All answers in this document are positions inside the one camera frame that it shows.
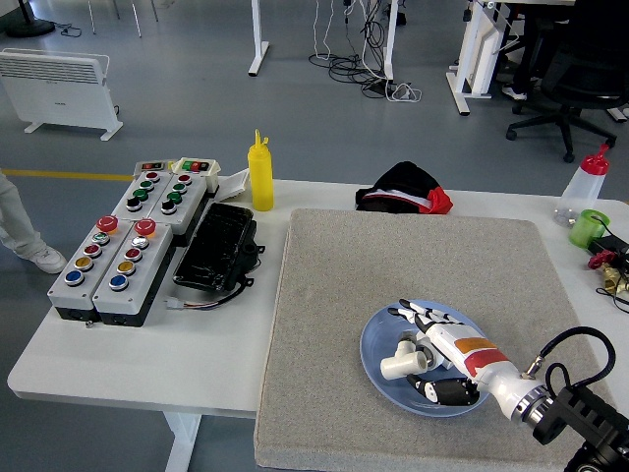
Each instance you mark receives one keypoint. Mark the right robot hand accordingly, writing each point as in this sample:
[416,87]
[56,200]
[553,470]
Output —
[472,351]

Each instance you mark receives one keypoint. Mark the white tee pipe fitting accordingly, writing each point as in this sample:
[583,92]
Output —
[400,366]

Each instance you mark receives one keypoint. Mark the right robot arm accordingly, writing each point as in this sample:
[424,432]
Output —
[580,418]

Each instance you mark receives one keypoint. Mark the blue round plate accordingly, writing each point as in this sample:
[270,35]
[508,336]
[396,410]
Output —
[378,344]

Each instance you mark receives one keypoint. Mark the grey-brown table mat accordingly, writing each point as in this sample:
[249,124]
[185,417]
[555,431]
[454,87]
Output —
[368,255]

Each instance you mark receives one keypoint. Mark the green translucent cup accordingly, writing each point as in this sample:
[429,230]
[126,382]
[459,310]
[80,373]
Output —
[585,231]

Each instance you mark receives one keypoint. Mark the black rectangular box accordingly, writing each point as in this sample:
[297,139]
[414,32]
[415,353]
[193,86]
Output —
[611,243]

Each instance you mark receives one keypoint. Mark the black and red cloth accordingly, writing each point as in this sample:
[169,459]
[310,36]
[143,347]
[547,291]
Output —
[403,184]

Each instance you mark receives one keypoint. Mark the clear squeeze bottle red cap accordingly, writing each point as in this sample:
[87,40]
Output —
[582,192]

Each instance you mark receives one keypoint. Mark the black office chair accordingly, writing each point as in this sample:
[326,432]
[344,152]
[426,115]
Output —
[570,123]

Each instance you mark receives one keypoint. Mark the yellow squeeze bottle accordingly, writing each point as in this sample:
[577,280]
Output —
[260,182]

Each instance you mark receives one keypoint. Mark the black plastic tray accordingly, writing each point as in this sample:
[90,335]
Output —
[211,251]

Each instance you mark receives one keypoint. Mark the white folded plastic piece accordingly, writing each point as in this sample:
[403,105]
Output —
[236,184]

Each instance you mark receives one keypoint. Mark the white table leg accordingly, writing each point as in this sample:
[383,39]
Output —
[182,442]

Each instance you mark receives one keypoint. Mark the person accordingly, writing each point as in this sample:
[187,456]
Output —
[19,231]
[531,49]

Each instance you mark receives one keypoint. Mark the white desk leg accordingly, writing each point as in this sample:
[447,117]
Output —
[258,49]
[390,49]

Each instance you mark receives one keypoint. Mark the grey four-button control box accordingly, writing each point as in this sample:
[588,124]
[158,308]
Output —
[125,194]
[194,196]

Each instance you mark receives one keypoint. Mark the grey five-button control box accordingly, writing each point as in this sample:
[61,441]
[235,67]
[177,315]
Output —
[142,280]
[64,295]

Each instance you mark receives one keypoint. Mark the metal chair legs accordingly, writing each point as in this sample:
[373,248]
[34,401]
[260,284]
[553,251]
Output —
[135,19]

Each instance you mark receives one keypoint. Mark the white panel heater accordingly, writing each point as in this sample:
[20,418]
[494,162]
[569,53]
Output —
[59,83]

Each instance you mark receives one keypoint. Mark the black fan base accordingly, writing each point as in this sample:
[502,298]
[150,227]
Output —
[29,28]

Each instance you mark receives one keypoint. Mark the white desk frame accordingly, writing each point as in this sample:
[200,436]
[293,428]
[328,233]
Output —
[467,74]

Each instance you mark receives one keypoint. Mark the small white switch box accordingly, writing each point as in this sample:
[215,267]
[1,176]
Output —
[211,178]

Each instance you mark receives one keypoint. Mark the small grey switch box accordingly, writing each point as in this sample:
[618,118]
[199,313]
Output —
[152,166]

